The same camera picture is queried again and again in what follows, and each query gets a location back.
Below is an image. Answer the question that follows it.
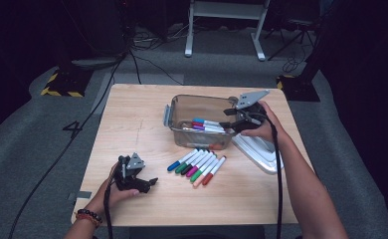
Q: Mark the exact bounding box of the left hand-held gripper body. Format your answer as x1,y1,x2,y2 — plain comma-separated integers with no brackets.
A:
113,151,146,191

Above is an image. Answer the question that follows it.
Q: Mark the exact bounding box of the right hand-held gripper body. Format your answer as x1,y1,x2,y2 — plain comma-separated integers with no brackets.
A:
235,89,271,133

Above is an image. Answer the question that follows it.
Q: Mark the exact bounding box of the dark blue marker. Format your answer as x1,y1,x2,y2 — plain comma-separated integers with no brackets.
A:
166,148,200,172

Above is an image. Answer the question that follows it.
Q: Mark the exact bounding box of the purple marker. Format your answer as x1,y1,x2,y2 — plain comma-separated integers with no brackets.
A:
192,124,227,133

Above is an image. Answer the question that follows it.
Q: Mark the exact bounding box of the light blue marker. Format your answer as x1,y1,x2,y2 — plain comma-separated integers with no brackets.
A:
192,118,228,127

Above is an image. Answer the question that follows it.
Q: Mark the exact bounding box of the white box lid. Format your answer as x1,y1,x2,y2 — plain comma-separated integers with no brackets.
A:
231,132,285,175

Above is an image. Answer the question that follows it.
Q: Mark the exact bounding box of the dark green marker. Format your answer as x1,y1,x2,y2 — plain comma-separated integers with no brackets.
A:
174,149,206,174

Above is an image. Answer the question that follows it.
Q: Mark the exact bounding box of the black marker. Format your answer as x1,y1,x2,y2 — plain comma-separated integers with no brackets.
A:
180,150,210,176

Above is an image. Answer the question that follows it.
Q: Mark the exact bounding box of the clear plastic storage box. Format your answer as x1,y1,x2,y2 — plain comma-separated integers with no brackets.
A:
162,94,241,151

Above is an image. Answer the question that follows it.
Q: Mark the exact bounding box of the magenta marker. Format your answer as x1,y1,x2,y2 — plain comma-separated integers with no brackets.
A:
186,151,215,178

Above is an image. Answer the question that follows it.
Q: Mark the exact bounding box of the bright green marker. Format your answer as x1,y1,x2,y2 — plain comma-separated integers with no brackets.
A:
190,153,218,183

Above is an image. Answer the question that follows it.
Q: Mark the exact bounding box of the peach marker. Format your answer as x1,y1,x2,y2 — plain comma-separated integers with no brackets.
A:
193,157,220,188

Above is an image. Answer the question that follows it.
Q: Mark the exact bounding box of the dark red marker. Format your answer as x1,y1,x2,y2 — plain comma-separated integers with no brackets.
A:
201,155,227,186

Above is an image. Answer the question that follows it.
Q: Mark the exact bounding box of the person's left hand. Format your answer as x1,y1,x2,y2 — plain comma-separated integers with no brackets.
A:
90,161,140,215

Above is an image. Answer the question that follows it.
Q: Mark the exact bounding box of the person's right hand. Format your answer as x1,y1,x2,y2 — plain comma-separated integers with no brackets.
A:
240,100,288,145

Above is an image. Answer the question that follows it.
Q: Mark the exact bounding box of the grey tape piece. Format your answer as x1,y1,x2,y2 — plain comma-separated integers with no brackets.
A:
67,190,92,202

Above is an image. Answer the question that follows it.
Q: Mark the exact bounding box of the black yellow striped stand base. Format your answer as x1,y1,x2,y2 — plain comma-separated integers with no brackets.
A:
276,74,320,103
40,68,94,99

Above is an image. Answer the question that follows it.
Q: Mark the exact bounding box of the black tripod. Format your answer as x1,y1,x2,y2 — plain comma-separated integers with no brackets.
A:
267,18,316,62

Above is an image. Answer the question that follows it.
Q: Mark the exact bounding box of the grey stand foot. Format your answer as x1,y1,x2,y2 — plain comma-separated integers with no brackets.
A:
71,57,125,72

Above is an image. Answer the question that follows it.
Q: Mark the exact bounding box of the left hand-held gripper cable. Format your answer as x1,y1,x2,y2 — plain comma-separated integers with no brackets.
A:
101,180,115,239

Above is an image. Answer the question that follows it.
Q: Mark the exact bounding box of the hand-held gripper cable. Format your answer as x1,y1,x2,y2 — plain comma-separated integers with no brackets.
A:
101,180,115,239
250,113,285,239

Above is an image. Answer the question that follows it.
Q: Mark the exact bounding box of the dark bead bracelet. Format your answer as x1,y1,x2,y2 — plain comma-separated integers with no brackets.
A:
76,207,102,223

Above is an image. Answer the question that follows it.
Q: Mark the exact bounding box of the thin black cable coil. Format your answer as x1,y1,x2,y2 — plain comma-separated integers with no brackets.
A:
282,54,304,74

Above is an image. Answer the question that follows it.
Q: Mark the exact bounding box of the red bead bracelet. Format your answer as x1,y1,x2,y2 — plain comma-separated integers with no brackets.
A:
74,212,100,228

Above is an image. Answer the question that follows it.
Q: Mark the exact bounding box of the right hand-held gripper cable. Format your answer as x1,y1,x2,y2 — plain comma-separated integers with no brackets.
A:
250,113,285,239

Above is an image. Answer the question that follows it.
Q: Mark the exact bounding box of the thick black floor cable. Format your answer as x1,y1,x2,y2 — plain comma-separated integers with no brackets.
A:
7,49,131,239

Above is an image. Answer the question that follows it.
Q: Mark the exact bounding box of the thin black floor cable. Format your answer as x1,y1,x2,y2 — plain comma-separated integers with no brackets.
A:
128,51,184,87

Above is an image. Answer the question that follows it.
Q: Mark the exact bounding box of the white desk frame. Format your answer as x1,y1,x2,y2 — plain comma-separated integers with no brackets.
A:
184,0,271,62

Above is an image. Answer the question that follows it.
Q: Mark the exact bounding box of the tangle of floor cables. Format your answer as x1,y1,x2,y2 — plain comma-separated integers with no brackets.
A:
131,28,190,46

